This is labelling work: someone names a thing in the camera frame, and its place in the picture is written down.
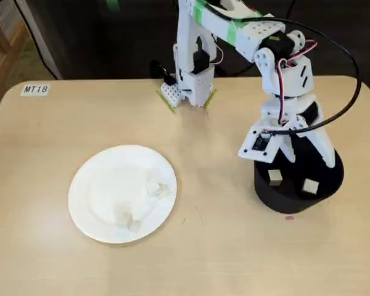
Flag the white MT18 label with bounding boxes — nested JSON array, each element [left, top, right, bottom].
[[20, 83, 50, 97]]

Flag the green tape strip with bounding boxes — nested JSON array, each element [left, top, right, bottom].
[[156, 89, 176, 115], [205, 89, 219, 109]]

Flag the grey metal pole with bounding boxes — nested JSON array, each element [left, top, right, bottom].
[[15, 0, 64, 80]]

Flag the white cube block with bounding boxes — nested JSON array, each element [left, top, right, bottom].
[[268, 169, 283, 186], [146, 175, 171, 198], [301, 178, 320, 195], [115, 203, 142, 232]]

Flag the black round pot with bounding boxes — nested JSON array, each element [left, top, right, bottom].
[[253, 132, 345, 215]]

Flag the white paper plate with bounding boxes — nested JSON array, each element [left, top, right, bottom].
[[67, 144, 178, 245]]

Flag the wrist camera on white mount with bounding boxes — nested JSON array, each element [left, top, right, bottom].
[[237, 124, 285, 163]]

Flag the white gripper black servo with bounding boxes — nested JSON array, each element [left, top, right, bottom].
[[258, 94, 337, 169]]

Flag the black camera cable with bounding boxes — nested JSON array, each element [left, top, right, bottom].
[[203, 0, 361, 136]]

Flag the black power cable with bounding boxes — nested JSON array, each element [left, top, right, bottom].
[[215, 0, 298, 77]]

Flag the wooden furniture frame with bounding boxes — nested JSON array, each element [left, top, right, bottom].
[[0, 18, 30, 124]]

